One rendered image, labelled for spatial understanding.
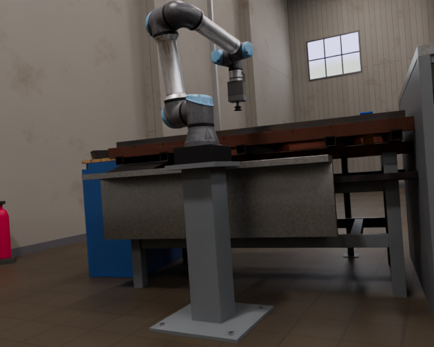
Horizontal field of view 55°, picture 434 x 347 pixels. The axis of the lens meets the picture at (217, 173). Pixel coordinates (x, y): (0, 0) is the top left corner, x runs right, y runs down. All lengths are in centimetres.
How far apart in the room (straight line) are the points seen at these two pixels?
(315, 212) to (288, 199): 14
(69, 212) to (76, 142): 78
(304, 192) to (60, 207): 318
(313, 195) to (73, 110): 346
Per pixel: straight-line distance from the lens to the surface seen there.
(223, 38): 200
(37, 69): 473
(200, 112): 176
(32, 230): 447
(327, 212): 202
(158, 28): 193
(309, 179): 201
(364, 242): 213
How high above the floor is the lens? 62
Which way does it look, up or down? level
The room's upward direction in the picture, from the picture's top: 4 degrees counter-clockwise
